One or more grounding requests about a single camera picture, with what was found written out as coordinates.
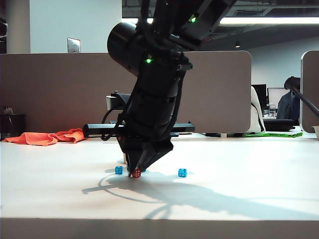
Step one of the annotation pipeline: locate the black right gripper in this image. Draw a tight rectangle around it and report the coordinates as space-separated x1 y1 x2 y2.
82 86 196 177

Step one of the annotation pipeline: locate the brown foreground board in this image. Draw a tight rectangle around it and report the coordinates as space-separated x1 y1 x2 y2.
0 218 319 239

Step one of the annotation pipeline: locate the orange cloth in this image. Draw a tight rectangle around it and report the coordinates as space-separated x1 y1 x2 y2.
2 128 85 147

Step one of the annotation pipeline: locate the brown desk partition panel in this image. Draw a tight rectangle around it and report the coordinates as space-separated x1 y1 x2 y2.
300 50 319 134
0 51 252 134

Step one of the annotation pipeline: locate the white chair back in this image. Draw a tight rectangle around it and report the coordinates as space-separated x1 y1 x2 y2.
250 86 266 134

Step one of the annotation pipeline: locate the black computer monitor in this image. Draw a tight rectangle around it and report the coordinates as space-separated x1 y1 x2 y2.
251 84 268 110

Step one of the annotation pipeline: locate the green tape strip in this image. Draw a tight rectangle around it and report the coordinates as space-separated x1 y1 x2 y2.
243 131 303 138

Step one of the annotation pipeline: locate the black flat case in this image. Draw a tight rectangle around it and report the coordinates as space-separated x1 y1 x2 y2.
263 119 296 132

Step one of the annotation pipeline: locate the monitor with white screen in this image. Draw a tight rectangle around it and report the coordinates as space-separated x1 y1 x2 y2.
267 87 290 105

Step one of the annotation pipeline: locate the seated person in dark jacket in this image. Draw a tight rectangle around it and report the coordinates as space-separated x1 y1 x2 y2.
276 76 302 126

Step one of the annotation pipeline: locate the black diagonal pole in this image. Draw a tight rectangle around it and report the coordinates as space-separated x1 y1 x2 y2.
289 83 319 115

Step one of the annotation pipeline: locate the long ceiling light strip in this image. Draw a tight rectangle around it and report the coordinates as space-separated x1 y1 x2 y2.
122 16 319 25

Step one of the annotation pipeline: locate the black camera cable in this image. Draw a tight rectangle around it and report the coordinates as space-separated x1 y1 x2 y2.
100 99 125 141

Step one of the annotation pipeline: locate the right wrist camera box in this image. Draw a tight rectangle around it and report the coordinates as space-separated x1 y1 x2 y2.
105 90 133 110

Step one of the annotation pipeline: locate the metal wall switch plate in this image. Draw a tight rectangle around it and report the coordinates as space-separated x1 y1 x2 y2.
67 37 81 53

